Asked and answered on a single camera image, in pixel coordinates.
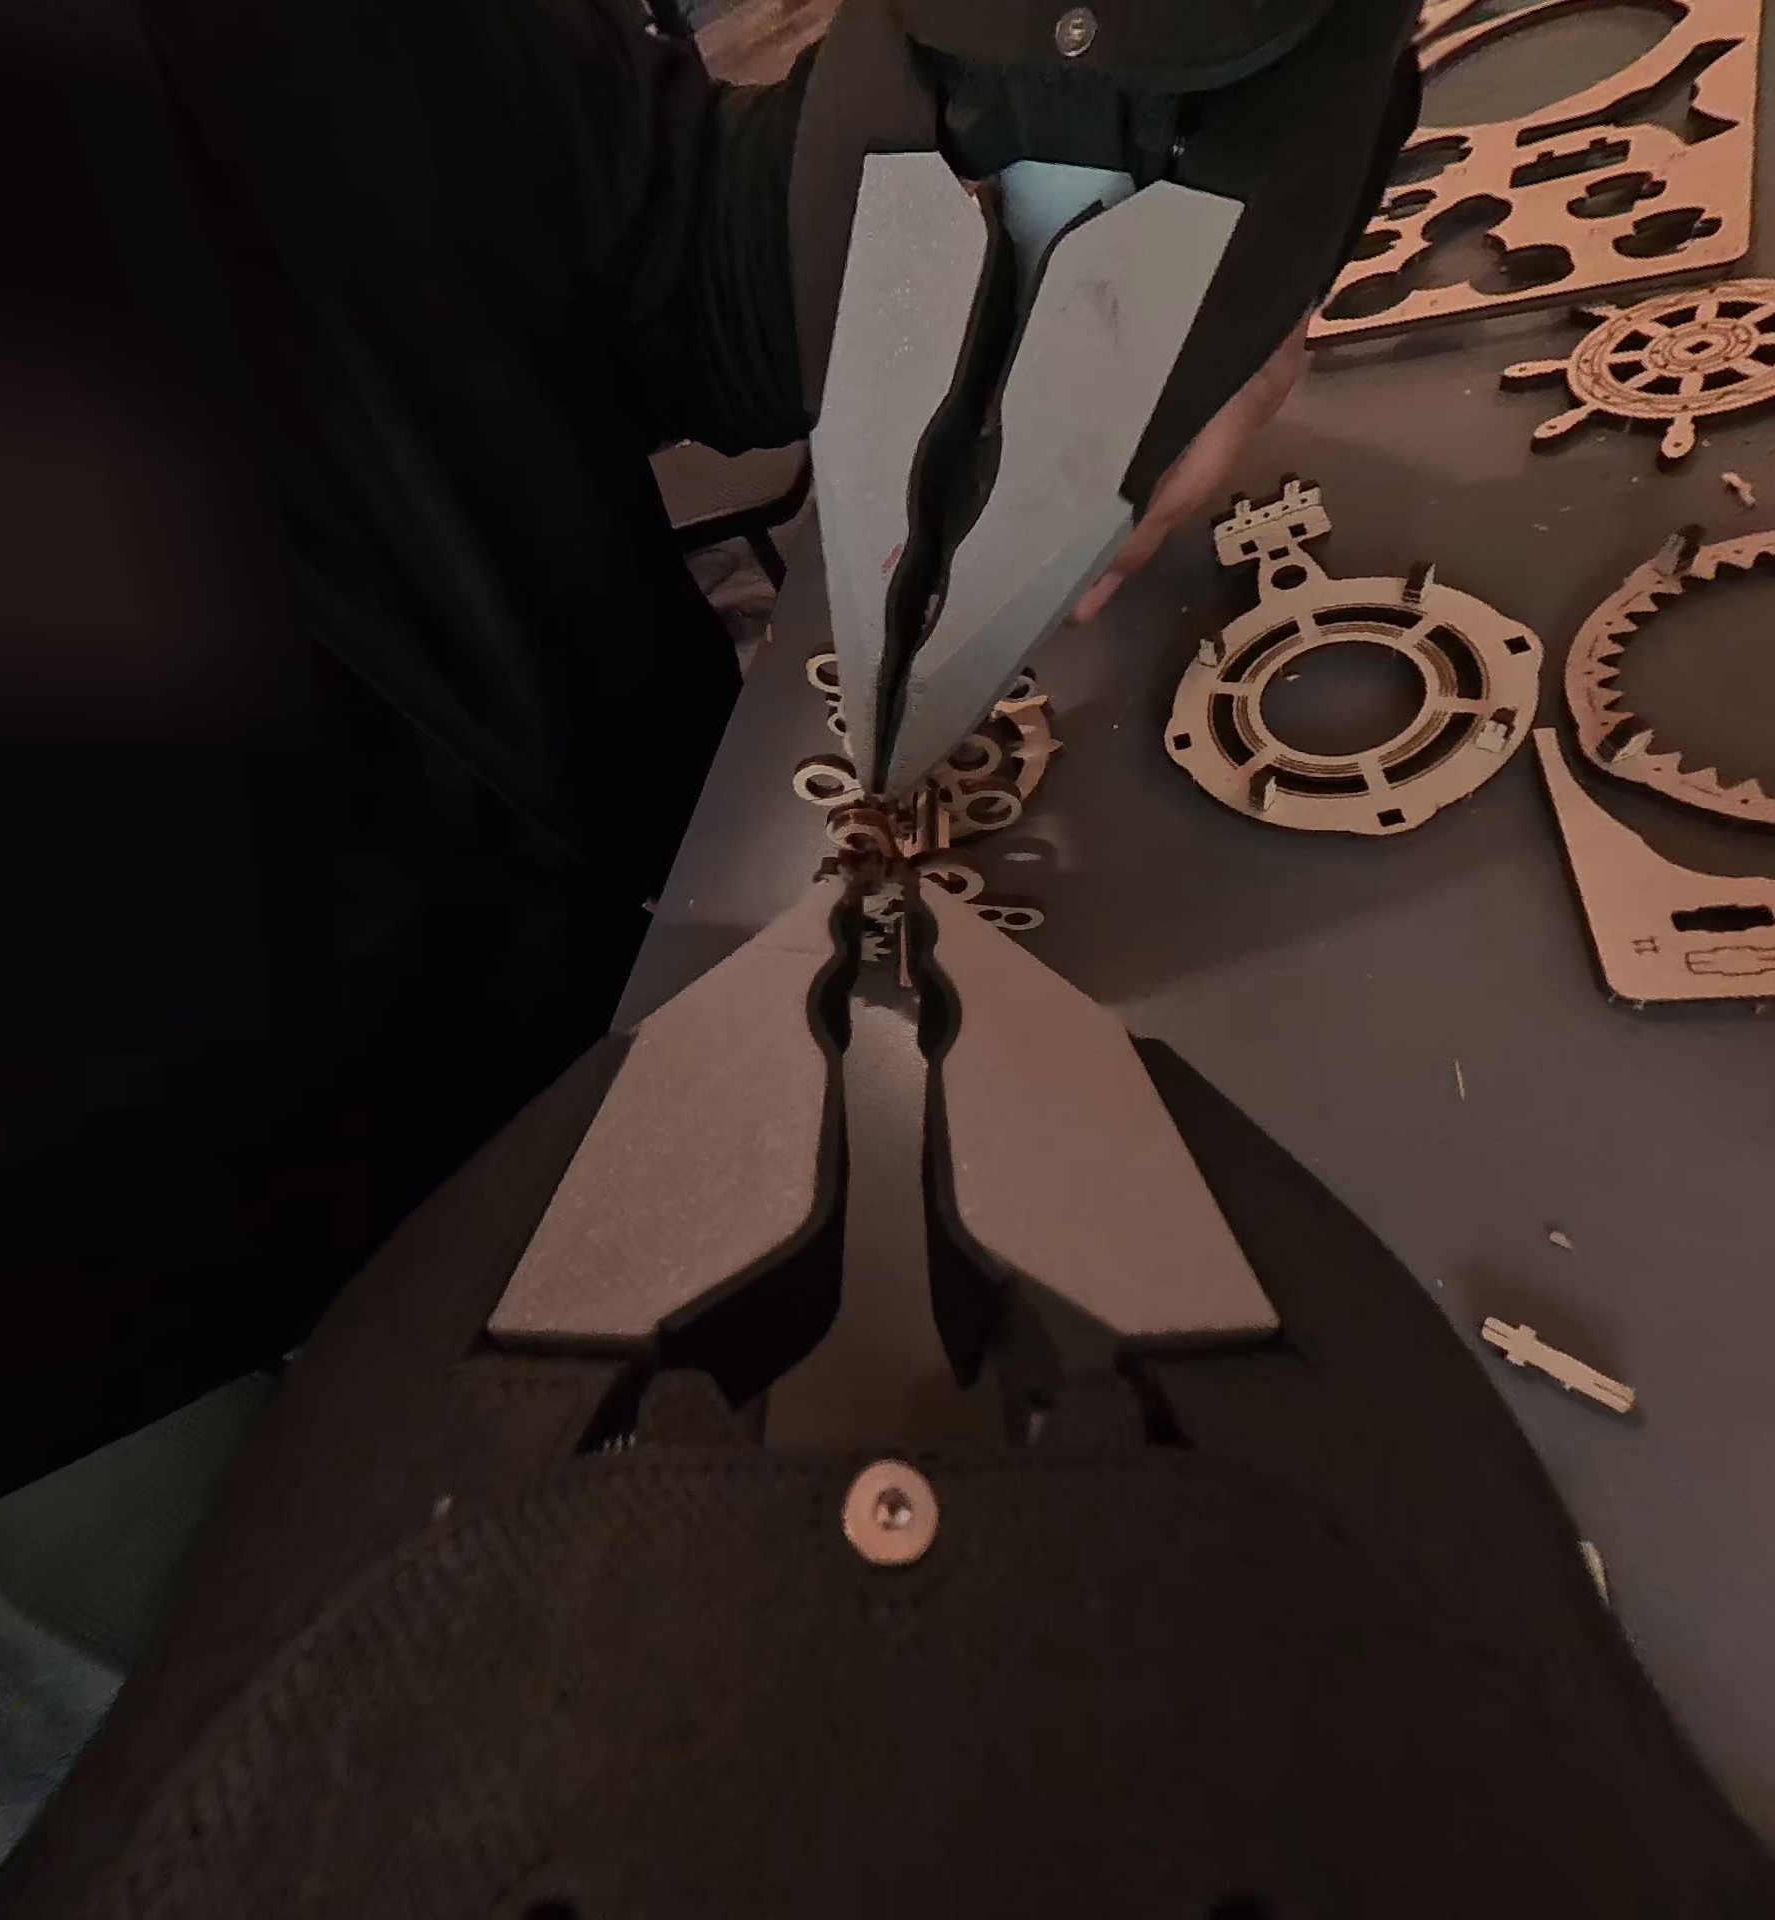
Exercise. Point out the wooden ship wheel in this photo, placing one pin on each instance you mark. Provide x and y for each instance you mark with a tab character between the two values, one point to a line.
1586	360

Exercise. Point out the punched-out wooden parts sheet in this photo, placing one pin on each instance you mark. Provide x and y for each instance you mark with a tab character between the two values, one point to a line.
1728	150

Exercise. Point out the small wooden pin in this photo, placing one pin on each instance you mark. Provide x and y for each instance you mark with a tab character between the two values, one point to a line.
1554	1365

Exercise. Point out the person's left hand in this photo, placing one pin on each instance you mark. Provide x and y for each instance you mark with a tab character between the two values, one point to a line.
1202	449

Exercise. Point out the round wooden frame with stem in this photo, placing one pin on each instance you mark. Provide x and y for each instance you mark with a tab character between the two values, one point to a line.
1256	525

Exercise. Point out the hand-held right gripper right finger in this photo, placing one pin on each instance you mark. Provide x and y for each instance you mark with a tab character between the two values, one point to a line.
1081	1186

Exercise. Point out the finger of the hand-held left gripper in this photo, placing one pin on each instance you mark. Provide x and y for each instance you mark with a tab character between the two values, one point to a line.
887	392
1081	449

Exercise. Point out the wooden ringed model assembly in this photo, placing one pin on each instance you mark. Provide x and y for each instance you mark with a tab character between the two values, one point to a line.
977	809

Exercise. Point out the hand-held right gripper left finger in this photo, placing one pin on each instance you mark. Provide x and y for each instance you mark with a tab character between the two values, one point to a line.
678	1186

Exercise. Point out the wooden sheet corner offcut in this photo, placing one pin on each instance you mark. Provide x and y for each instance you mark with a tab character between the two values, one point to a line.
1622	900

